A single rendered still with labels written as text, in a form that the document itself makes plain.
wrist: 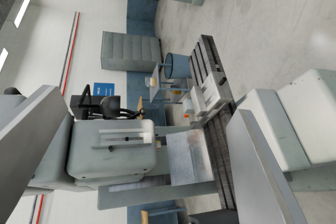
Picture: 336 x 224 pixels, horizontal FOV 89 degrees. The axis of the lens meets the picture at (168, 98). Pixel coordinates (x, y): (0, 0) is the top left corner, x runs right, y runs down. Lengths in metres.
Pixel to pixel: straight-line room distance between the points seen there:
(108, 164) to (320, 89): 0.79
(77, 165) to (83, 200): 4.33
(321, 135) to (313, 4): 1.30
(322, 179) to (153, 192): 1.07
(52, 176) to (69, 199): 4.40
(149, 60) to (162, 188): 5.00
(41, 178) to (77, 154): 0.11
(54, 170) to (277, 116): 0.82
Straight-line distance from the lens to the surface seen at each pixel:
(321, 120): 0.81
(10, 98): 0.68
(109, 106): 0.55
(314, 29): 1.85
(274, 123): 0.80
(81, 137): 0.71
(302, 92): 0.84
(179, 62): 2.93
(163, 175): 1.16
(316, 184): 1.59
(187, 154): 1.17
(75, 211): 5.03
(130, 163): 0.68
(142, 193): 1.14
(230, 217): 0.85
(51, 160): 0.67
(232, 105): 0.90
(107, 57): 5.74
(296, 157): 0.81
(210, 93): 0.83
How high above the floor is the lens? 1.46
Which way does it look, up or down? 16 degrees down
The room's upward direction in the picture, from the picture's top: 89 degrees counter-clockwise
